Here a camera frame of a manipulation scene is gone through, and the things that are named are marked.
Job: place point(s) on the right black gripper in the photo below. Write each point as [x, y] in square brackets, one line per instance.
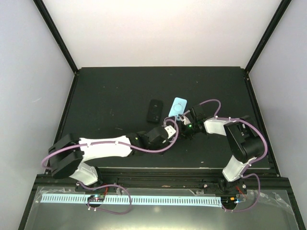
[182, 131]

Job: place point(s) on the light blue cased phone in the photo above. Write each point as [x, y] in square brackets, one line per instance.
[177, 108]

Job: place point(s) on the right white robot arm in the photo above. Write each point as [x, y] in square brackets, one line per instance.
[246, 143]

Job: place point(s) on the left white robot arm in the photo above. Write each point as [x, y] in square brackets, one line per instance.
[73, 153]

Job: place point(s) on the black cased phone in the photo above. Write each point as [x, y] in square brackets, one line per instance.
[154, 111]

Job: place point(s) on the right controller board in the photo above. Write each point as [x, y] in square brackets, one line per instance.
[231, 200]

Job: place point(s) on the controller board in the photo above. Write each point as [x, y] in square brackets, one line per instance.
[95, 199]
[231, 200]

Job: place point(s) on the left controller board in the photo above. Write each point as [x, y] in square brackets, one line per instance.
[95, 199]

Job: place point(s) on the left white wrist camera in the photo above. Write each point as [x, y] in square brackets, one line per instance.
[171, 131]

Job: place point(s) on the white slotted cable duct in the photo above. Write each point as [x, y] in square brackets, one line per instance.
[145, 200]

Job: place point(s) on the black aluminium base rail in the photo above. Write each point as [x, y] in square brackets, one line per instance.
[210, 181]

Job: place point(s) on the right black frame post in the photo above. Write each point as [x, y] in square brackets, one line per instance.
[280, 11]

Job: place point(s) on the black frame post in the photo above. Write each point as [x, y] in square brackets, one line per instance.
[56, 34]
[280, 11]

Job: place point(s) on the left black frame post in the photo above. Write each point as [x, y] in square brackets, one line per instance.
[56, 34]

